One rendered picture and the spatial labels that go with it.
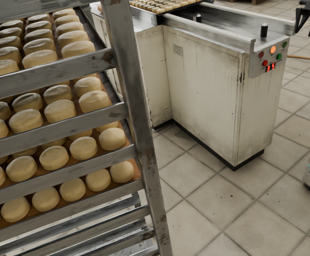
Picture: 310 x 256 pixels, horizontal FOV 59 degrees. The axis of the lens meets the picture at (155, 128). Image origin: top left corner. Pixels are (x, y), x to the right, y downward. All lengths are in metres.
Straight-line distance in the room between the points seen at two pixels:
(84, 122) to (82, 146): 0.10
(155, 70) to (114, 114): 1.51
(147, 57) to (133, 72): 1.48
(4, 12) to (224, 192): 1.58
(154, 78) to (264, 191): 1.03
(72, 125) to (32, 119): 0.07
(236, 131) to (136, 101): 1.24
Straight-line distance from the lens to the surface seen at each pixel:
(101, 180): 0.58
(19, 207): 0.61
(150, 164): 0.49
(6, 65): 0.45
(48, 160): 0.53
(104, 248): 0.73
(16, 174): 0.54
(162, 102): 2.07
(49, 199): 0.59
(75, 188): 0.58
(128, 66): 0.38
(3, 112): 0.54
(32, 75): 0.40
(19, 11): 0.38
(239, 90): 1.45
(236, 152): 1.71
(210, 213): 1.68
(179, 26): 1.72
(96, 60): 0.40
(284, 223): 1.70
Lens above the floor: 1.38
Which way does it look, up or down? 37 degrees down
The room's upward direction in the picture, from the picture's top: 9 degrees counter-clockwise
